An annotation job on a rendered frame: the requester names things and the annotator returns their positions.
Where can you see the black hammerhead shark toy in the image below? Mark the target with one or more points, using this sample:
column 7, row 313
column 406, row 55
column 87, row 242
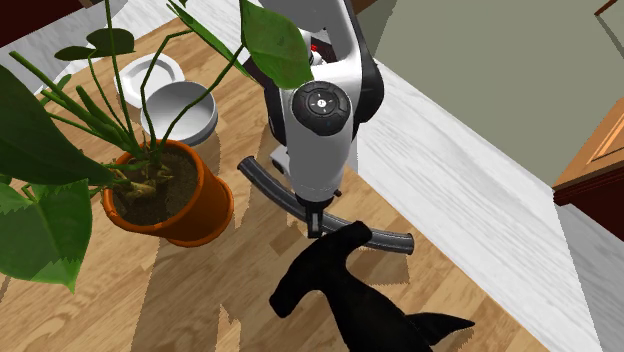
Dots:
column 351, row 302

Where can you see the dark brown furniture piece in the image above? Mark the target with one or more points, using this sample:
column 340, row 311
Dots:
column 29, row 17

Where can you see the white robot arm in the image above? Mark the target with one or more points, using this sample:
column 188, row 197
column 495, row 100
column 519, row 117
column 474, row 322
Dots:
column 319, row 156

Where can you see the dark grey curved tube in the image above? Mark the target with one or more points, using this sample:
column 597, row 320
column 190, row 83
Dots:
column 385, row 240

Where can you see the white plate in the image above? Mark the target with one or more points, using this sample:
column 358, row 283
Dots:
column 146, row 73

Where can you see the brown wooden cabinet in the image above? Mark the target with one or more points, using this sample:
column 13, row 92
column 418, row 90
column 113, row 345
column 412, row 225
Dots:
column 599, row 161

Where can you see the green plant in orange pot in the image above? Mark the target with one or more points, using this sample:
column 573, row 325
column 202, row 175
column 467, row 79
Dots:
column 214, row 204

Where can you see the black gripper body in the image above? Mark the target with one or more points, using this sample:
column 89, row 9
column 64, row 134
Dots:
column 317, row 201

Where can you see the grey white bowl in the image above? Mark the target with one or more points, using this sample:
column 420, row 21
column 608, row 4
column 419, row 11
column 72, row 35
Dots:
column 192, row 128

